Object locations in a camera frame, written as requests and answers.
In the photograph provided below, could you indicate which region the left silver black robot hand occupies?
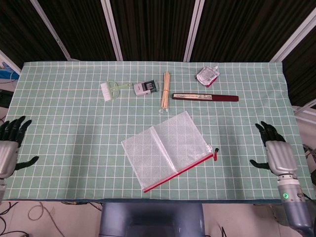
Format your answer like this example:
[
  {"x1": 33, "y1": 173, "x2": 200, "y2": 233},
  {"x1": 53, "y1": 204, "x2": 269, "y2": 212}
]
[{"x1": 0, "y1": 116, "x2": 40, "y2": 179}]

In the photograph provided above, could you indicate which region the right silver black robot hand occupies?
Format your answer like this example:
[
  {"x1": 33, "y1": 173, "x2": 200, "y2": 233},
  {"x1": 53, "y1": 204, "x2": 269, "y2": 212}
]
[{"x1": 249, "y1": 120, "x2": 298, "y2": 176}]

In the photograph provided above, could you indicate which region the clear mesh zipper pouch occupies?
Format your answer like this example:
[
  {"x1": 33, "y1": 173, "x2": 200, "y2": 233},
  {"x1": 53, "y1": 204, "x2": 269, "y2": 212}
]
[{"x1": 120, "y1": 110, "x2": 220, "y2": 194}]

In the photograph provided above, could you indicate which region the green white checkered tablecloth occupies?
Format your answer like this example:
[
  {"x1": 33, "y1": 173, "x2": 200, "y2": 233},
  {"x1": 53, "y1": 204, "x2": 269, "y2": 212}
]
[{"x1": 3, "y1": 61, "x2": 312, "y2": 201}]

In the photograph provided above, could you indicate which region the dark red folding fan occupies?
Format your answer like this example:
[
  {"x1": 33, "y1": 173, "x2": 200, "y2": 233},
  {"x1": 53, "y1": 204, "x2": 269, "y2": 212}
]
[{"x1": 171, "y1": 92, "x2": 239, "y2": 103}]

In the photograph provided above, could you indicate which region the black curtain panel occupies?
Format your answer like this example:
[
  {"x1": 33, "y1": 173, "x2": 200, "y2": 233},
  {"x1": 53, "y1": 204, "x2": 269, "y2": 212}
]
[
  {"x1": 282, "y1": 26, "x2": 316, "y2": 107},
  {"x1": 0, "y1": 0, "x2": 68, "y2": 69},
  {"x1": 191, "y1": 0, "x2": 316, "y2": 63},
  {"x1": 111, "y1": 0, "x2": 196, "y2": 62},
  {"x1": 37, "y1": 0, "x2": 117, "y2": 61}
]

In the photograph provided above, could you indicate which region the crumpled clear plastic pouch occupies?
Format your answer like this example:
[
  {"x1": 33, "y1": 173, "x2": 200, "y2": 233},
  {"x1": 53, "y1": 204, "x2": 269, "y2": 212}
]
[{"x1": 196, "y1": 65, "x2": 220, "y2": 87}]

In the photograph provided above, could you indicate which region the green white cleaning brush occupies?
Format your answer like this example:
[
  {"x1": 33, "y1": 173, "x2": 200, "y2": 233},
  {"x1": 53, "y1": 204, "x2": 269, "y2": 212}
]
[{"x1": 100, "y1": 80, "x2": 134, "y2": 101}]

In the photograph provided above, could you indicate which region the dark teal table underlay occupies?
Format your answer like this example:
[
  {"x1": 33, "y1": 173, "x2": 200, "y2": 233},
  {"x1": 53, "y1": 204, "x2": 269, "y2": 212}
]
[{"x1": 4, "y1": 198, "x2": 312, "y2": 205}]

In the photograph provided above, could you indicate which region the wooden sticks bundle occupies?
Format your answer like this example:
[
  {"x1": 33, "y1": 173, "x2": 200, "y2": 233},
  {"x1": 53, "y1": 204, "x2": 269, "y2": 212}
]
[{"x1": 158, "y1": 71, "x2": 171, "y2": 115}]

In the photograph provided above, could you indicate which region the grey blue robot torso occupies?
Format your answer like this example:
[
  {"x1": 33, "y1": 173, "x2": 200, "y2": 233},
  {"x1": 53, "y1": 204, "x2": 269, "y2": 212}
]
[{"x1": 98, "y1": 202, "x2": 205, "y2": 237}]

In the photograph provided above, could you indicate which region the grey black date stamp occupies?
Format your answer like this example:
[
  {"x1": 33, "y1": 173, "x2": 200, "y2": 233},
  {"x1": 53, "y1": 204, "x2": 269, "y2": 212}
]
[{"x1": 133, "y1": 80, "x2": 158, "y2": 97}]

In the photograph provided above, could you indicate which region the beige floor cable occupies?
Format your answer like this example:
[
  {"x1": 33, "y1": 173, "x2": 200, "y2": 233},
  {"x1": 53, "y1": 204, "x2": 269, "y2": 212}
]
[{"x1": 28, "y1": 201, "x2": 63, "y2": 233}]

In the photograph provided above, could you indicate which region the white frame post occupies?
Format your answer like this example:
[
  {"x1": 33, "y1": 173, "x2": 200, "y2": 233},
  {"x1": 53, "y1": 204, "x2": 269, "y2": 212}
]
[
  {"x1": 100, "y1": 0, "x2": 123, "y2": 61},
  {"x1": 30, "y1": 0, "x2": 73, "y2": 61},
  {"x1": 270, "y1": 9, "x2": 316, "y2": 63},
  {"x1": 183, "y1": 0, "x2": 207, "y2": 62},
  {"x1": 0, "y1": 50, "x2": 22, "y2": 74}
]

